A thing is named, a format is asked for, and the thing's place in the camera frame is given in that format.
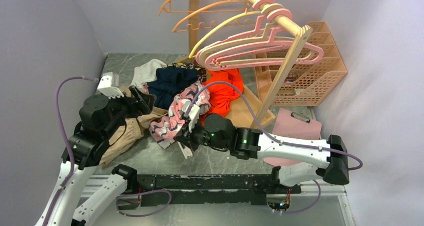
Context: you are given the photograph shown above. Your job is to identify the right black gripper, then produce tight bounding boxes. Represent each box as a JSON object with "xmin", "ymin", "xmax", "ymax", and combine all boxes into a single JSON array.
[{"xmin": 173, "ymin": 116, "xmax": 230, "ymax": 152}]

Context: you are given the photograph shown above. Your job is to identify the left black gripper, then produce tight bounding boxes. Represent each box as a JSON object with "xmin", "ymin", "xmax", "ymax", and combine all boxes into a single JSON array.
[{"xmin": 102, "ymin": 85, "xmax": 157, "ymax": 138}]

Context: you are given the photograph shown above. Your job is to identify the navy blue shorts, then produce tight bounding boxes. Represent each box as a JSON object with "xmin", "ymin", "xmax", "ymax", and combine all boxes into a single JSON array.
[{"xmin": 147, "ymin": 67, "xmax": 199, "ymax": 109}]

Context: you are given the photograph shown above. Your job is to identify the pink patterned shorts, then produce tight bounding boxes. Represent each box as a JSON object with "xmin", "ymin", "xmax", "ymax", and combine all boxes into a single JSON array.
[{"xmin": 149, "ymin": 81, "xmax": 203, "ymax": 149}]

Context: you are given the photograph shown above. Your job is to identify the wooden clothes rack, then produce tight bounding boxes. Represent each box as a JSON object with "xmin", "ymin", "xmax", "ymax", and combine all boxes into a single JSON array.
[{"xmin": 172, "ymin": 0, "xmax": 314, "ymax": 129}]

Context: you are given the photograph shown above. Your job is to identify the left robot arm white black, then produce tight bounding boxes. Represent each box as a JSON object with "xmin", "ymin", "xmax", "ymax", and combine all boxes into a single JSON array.
[{"xmin": 36, "ymin": 86, "xmax": 156, "ymax": 225}]

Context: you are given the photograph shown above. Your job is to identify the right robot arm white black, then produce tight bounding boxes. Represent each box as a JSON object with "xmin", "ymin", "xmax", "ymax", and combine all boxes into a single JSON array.
[{"xmin": 174, "ymin": 113, "xmax": 350, "ymax": 193}]

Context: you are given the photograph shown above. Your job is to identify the beige shorts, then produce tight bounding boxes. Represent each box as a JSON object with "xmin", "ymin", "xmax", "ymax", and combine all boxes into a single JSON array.
[{"xmin": 99, "ymin": 107, "xmax": 168, "ymax": 166}]

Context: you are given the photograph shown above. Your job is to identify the orange shorts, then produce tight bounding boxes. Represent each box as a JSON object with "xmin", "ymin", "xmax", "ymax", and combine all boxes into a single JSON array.
[{"xmin": 200, "ymin": 69, "xmax": 244, "ymax": 124}]

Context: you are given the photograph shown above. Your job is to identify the yellow hanger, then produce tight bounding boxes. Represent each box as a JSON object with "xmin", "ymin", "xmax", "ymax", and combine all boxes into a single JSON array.
[{"xmin": 188, "ymin": 11, "xmax": 261, "ymax": 59}]

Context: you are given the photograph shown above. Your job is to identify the front orange hanger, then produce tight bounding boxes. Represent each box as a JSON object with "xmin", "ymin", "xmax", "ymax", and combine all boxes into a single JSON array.
[{"xmin": 171, "ymin": 0, "xmax": 252, "ymax": 33}]

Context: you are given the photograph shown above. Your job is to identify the white plastic clip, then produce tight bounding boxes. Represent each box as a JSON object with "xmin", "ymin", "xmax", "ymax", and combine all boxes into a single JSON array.
[{"xmin": 177, "ymin": 142, "xmax": 193, "ymax": 159}]

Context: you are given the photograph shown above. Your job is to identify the white garment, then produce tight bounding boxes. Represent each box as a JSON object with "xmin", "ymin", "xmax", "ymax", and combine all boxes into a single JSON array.
[{"xmin": 131, "ymin": 59, "xmax": 166, "ymax": 87}]

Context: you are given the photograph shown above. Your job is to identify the yellow black patterned garment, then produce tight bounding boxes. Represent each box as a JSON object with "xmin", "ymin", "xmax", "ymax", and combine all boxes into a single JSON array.
[{"xmin": 167, "ymin": 62, "xmax": 206, "ymax": 76}]

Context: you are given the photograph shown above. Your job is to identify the pink clipboard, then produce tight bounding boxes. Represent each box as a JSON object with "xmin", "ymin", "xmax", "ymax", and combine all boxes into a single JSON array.
[{"xmin": 264, "ymin": 107, "xmax": 323, "ymax": 167}]

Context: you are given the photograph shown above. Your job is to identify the peach plastic file organizer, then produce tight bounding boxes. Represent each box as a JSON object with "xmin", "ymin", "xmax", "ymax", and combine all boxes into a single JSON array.
[{"xmin": 254, "ymin": 21, "xmax": 348, "ymax": 106}]

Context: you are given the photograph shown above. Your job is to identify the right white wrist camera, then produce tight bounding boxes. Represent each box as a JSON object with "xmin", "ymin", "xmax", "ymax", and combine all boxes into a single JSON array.
[{"xmin": 181, "ymin": 99, "xmax": 200, "ymax": 132}]

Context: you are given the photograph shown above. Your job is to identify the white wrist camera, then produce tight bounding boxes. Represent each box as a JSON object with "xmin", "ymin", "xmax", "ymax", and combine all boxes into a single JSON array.
[
  {"xmin": 181, "ymin": 99, "xmax": 200, "ymax": 132},
  {"xmin": 97, "ymin": 72, "xmax": 124, "ymax": 98}
]

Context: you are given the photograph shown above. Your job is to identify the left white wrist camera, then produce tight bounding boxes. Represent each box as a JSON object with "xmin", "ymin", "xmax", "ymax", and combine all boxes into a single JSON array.
[{"xmin": 97, "ymin": 72, "xmax": 124, "ymax": 98}]

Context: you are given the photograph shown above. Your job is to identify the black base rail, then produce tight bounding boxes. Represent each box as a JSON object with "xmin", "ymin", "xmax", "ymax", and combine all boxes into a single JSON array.
[{"xmin": 137, "ymin": 174, "xmax": 301, "ymax": 207}]

